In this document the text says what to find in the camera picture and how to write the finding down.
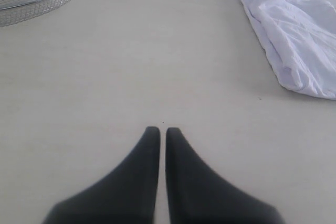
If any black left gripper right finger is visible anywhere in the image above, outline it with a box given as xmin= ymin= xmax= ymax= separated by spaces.
xmin=165 ymin=127 xmax=284 ymax=223

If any white cotton t-shirt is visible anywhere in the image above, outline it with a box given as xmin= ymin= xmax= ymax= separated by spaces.
xmin=241 ymin=0 xmax=335 ymax=100

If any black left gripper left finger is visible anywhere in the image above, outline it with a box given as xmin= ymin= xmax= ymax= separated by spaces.
xmin=44 ymin=126 xmax=161 ymax=224

